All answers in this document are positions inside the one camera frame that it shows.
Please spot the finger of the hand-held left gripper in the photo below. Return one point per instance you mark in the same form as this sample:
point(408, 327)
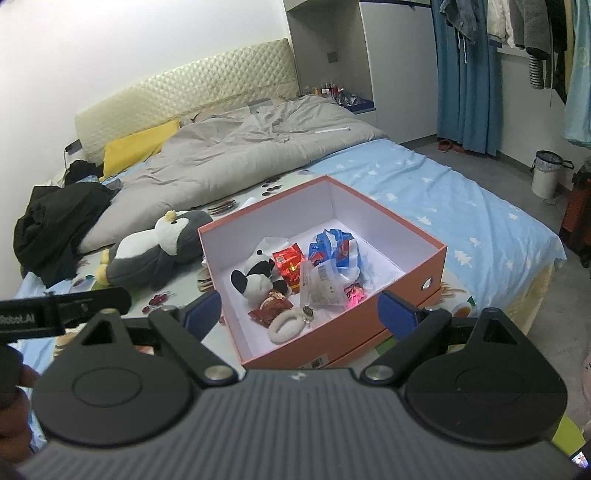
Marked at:
point(92, 302)

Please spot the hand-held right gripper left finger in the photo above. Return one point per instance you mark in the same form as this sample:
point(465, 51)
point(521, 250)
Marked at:
point(203, 309)

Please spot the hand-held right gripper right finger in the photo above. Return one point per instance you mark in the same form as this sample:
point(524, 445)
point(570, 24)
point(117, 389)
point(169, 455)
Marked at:
point(397, 314)

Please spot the small panda plush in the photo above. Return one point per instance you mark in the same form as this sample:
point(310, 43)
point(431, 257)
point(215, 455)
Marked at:
point(258, 281)

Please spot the dark red snack packet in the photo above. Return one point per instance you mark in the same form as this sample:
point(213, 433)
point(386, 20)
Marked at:
point(265, 314)

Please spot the orange cardboard box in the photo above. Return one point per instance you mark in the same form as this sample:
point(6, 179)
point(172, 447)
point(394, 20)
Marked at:
point(332, 337)

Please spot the clear plastic bag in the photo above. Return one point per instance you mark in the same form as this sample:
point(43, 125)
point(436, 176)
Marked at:
point(323, 286)

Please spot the blue plastic bag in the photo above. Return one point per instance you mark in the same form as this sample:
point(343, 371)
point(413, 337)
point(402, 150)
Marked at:
point(339, 249)

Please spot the person's left hand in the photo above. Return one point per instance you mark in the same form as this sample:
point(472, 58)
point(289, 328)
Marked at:
point(18, 420)

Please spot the grey white penguin plush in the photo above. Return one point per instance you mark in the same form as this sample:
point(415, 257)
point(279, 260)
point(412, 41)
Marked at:
point(138, 258)

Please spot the black jacket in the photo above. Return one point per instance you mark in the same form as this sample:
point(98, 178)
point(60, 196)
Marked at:
point(55, 221)

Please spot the black cloth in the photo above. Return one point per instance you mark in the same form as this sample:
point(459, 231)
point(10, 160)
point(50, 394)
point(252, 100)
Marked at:
point(81, 170)

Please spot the beige mattress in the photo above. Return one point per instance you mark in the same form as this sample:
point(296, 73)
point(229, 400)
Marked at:
point(531, 300)

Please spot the grey duvet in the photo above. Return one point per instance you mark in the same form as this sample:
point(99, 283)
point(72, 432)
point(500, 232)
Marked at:
point(231, 157)

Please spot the black power adapter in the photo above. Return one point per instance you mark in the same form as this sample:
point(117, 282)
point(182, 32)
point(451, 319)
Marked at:
point(74, 147)

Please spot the yellow pillow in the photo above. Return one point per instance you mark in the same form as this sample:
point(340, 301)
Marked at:
point(134, 147)

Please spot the red slipper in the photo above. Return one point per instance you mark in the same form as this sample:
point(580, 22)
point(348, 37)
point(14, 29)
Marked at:
point(445, 144)
point(458, 148)

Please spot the white strip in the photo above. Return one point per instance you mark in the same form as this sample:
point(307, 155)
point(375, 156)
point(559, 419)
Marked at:
point(332, 130)

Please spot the white trash bin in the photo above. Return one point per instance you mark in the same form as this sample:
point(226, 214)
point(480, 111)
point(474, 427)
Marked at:
point(547, 180)

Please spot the dark red suitcase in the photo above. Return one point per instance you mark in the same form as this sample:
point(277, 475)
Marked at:
point(577, 221)

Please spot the lime green stool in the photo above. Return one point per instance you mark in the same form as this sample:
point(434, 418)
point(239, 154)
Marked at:
point(565, 438)

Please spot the blue box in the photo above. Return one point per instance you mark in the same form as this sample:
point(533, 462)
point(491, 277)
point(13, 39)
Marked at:
point(364, 106)

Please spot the silver foil packet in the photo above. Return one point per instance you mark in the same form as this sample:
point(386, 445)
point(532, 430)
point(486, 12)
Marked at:
point(347, 98)

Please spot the cream quilted headboard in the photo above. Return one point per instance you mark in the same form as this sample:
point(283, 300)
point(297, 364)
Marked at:
point(184, 87)

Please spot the blue curtain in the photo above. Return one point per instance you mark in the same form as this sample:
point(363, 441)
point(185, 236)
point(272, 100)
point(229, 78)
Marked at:
point(466, 92)

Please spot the row of small bottles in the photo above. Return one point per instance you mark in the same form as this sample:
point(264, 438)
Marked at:
point(328, 88)

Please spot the grey wardrobe cabinet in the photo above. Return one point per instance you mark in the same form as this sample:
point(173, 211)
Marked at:
point(397, 60)

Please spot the hanging light teal garment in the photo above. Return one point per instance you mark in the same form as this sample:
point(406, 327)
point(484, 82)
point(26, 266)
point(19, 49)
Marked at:
point(579, 106)

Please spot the hanging white jacket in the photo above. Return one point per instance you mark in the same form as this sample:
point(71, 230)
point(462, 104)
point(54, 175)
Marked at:
point(498, 23)

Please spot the hanging grey garment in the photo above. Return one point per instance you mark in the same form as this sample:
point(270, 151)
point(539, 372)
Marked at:
point(531, 27)

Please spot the hanging dark garment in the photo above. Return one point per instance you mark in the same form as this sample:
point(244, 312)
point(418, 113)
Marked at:
point(559, 41)

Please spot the dark wall socket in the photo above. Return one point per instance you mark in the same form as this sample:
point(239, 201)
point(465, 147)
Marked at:
point(332, 57)

